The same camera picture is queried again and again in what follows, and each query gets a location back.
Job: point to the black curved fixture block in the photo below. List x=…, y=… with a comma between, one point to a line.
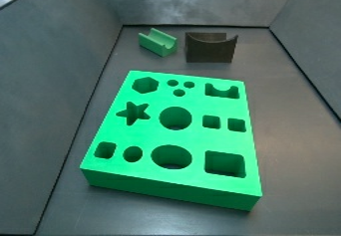
x=208, y=47

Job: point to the green arch block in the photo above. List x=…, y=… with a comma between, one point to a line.
x=158, y=42

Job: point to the green shape sorter board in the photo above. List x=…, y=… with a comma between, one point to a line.
x=175, y=140

